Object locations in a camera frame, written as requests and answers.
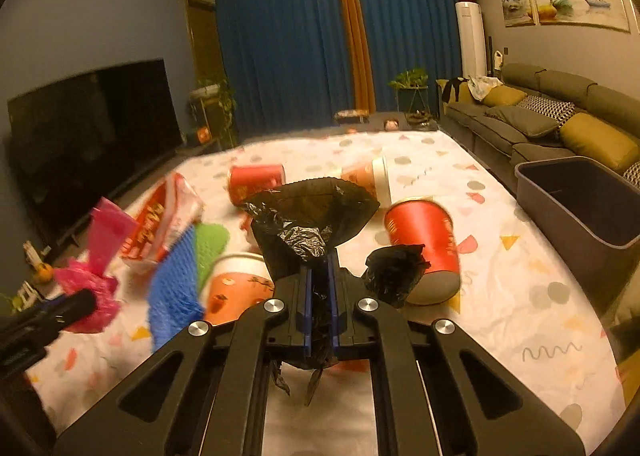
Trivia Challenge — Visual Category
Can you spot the grey plastic bin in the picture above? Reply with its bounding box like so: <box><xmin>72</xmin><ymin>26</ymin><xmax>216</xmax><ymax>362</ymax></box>
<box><xmin>515</xmin><ymin>155</ymin><xmax>640</xmax><ymax>317</ymax></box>

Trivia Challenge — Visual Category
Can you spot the white orange paper cup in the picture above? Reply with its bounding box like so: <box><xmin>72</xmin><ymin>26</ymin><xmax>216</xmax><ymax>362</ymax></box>
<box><xmin>202</xmin><ymin>252</ymin><xmax>276</xmax><ymax>327</ymax></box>
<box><xmin>340</xmin><ymin>155</ymin><xmax>393</xmax><ymax>209</ymax></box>

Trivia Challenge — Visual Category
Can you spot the large black plastic bag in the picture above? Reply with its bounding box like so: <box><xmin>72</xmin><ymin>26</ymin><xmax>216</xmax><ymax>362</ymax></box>
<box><xmin>237</xmin><ymin>179</ymin><xmax>381</xmax><ymax>407</ymax></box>

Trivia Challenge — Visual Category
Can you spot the small crumpled black plastic bag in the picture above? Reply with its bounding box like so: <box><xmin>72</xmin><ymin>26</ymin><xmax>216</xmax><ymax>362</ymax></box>
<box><xmin>364</xmin><ymin>245</ymin><xmax>432</xmax><ymax>309</ymax></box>

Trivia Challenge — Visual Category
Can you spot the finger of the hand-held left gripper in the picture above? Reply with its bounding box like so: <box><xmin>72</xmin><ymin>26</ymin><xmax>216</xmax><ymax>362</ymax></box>
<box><xmin>20</xmin><ymin>289</ymin><xmax>98</xmax><ymax>337</ymax></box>

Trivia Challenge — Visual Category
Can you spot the red white snack packet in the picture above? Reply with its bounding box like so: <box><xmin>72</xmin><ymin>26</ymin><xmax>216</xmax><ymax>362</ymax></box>
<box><xmin>120</xmin><ymin>172</ymin><xmax>205</xmax><ymax>262</ymax></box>

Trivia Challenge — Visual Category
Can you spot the blue foam net sleeve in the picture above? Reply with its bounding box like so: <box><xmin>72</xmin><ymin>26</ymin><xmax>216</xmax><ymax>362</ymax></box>
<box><xmin>147</xmin><ymin>223</ymin><xmax>207</xmax><ymax>354</ymax></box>

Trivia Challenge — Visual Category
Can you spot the white cloth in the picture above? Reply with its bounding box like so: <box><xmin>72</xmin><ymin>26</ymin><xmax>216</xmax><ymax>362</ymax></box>
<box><xmin>467</xmin><ymin>75</ymin><xmax>503</xmax><ymax>101</ymax></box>

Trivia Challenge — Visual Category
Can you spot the blue curtain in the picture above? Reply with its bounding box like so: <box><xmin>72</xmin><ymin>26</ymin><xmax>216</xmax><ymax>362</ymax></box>
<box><xmin>354</xmin><ymin>0</ymin><xmax>474</xmax><ymax>115</ymax></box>
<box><xmin>215</xmin><ymin>0</ymin><xmax>357</xmax><ymax>138</ymax></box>

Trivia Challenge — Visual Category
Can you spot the metal plant stand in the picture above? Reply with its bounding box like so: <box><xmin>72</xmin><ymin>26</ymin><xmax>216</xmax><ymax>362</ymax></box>
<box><xmin>397</xmin><ymin>85</ymin><xmax>431</xmax><ymax>123</ymax></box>

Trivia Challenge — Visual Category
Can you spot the grey green sofa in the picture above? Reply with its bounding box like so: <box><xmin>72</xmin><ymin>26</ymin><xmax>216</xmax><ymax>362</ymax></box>
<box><xmin>442</xmin><ymin>62</ymin><xmax>640</xmax><ymax>189</ymax></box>

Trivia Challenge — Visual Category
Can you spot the orange curtain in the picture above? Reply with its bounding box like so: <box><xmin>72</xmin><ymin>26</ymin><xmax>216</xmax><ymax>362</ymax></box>
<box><xmin>332</xmin><ymin>0</ymin><xmax>377</xmax><ymax>113</ymax></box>

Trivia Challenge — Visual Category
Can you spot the green foam net sleeve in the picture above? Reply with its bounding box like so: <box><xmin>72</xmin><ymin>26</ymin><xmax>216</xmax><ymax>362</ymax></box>
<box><xmin>194</xmin><ymin>222</ymin><xmax>231</xmax><ymax>287</ymax></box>

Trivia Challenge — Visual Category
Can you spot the black cloth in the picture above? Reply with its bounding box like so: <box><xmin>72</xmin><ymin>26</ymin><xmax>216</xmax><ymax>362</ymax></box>
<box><xmin>442</xmin><ymin>78</ymin><xmax>469</xmax><ymax>102</ymax></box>

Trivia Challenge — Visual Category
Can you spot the small mustard pillow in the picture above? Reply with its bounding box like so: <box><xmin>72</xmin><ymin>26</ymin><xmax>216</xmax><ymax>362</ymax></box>
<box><xmin>482</xmin><ymin>85</ymin><xmax>528</xmax><ymax>108</ymax></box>

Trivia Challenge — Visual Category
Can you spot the grey pillow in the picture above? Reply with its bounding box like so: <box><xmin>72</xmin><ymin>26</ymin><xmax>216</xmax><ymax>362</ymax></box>
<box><xmin>487</xmin><ymin>106</ymin><xmax>559</xmax><ymax>138</ymax></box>

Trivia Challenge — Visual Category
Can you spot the red paper cup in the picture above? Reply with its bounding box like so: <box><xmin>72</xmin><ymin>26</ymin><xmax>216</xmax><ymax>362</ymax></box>
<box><xmin>227</xmin><ymin>163</ymin><xmax>287</xmax><ymax>207</ymax></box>
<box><xmin>384</xmin><ymin>196</ymin><xmax>462</xmax><ymax>306</ymax></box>

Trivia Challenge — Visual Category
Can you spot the black white patterned pillow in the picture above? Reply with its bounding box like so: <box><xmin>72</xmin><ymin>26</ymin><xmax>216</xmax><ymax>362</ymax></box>
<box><xmin>517</xmin><ymin>95</ymin><xmax>576</xmax><ymax>130</ymax></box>

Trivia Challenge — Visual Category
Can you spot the pink plastic bag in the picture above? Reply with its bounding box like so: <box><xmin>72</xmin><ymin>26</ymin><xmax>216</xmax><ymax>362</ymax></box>
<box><xmin>52</xmin><ymin>196</ymin><xmax>138</xmax><ymax>334</ymax></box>

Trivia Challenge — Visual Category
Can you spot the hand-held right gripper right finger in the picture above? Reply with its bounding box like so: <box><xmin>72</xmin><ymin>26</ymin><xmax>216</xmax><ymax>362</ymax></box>
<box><xmin>327</xmin><ymin>259</ymin><xmax>586</xmax><ymax>456</ymax></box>

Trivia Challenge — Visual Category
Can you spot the patterned white sheet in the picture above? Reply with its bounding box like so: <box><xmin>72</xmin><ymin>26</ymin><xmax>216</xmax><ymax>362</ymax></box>
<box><xmin>25</xmin><ymin>129</ymin><xmax>626</xmax><ymax>456</ymax></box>

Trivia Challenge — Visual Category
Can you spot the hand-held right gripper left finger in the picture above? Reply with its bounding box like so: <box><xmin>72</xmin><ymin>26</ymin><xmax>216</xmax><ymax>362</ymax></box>
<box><xmin>52</xmin><ymin>267</ymin><xmax>315</xmax><ymax>456</ymax></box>

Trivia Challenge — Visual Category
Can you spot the large mustard pillow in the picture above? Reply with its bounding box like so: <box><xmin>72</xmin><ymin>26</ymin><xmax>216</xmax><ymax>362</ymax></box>
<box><xmin>560</xmin><ymin>112</ymin><xmax>640</xmax><ymax>174</ymax></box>

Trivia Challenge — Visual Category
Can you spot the black flat television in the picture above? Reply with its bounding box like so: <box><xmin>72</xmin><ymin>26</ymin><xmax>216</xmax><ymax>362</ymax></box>
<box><xmin>7</xmin><ymin>59</ymin><xmax>183</xmax><ymax>243</ymax></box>

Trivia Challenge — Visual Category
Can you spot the leafy potted plant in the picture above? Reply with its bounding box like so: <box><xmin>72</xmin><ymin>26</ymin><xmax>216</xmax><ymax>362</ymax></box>
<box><xmin>389</xmin><ymin>67</ymin><xmax>430</xmax><ymax>90</ymax></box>

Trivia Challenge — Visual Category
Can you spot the trailing potted plant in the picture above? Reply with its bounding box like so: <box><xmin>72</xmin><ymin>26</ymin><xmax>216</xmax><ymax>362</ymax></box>
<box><xmin>189</xmin><ymin>78</ymin><xmax>239</xmax><ymax>147</ymax></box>

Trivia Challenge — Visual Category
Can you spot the white standing air conditioner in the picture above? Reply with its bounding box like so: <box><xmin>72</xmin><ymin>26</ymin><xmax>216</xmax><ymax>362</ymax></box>
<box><xmin>455</xmin><ymin>1</ymin><xmax>489</xmax><ymax>80</ymax></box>

